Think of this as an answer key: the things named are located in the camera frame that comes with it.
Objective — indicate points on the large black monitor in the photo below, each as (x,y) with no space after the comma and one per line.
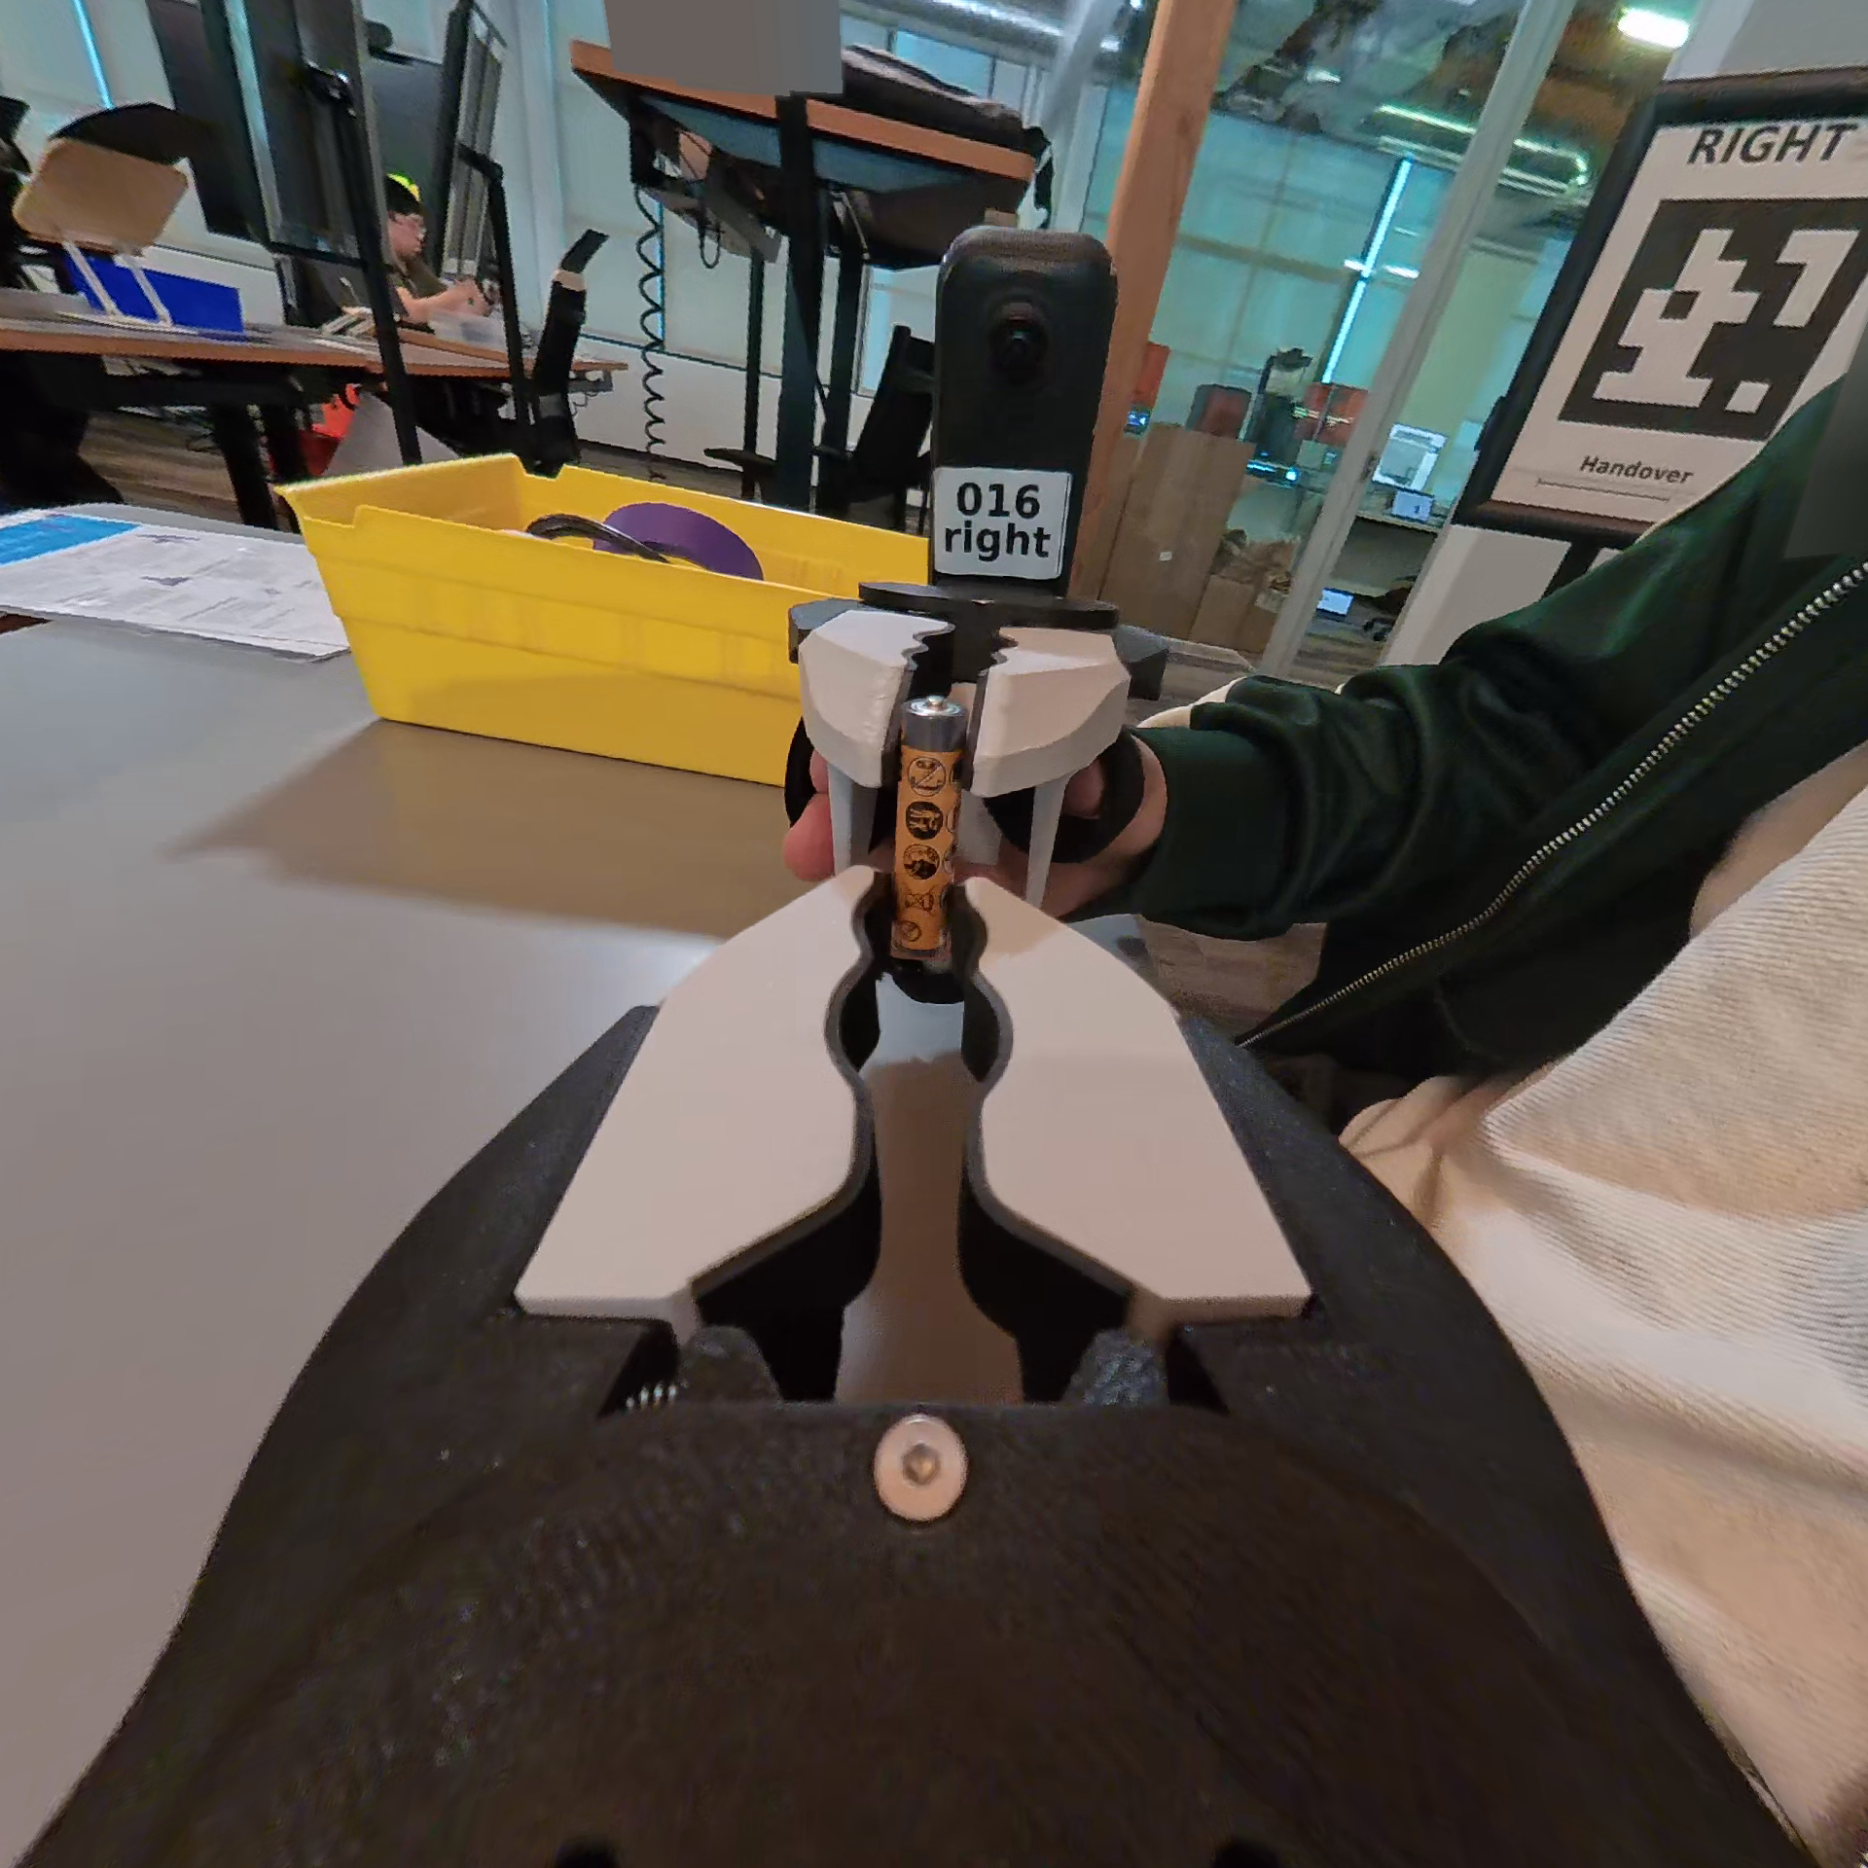
(217,116)

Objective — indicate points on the orange battery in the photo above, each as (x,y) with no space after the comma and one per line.
(929,817)

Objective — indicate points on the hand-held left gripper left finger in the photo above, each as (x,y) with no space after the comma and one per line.
(700,1140)

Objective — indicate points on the wooden post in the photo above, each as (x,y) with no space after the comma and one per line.
(1167,144)

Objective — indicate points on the black standing desk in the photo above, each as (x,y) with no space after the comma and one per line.
(935,161)

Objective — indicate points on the cardboard board on stand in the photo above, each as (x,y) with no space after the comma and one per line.
(102,197)

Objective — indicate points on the purple tape roll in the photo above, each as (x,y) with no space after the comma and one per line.
(700,540)

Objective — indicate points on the printed paper sheet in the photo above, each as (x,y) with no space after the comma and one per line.
(160,583)

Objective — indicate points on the person's right hand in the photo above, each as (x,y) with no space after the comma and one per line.
(1130,780)

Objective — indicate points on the yellow plastic bin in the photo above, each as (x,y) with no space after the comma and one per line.
(554,657)

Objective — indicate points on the blue plastic bin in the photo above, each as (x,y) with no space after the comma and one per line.
(190,298)

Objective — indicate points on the small black monitor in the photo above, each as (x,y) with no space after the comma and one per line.
(474,131)

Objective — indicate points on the grey desk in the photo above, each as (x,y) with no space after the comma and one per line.
(291,947)

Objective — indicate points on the black framed marker sign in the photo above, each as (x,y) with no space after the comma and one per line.
(1707,320)

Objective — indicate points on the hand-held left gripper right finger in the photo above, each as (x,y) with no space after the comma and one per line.
(1124,1140)

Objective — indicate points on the person's right forearm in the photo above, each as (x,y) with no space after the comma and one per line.
(1385,758)

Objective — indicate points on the brown cardboard box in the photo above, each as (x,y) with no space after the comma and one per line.
(1181,525)

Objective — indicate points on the wooden background desk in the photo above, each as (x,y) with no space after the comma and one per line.
(145,350)

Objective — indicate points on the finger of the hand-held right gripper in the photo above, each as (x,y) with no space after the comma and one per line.
(855,686)
(1050,714)

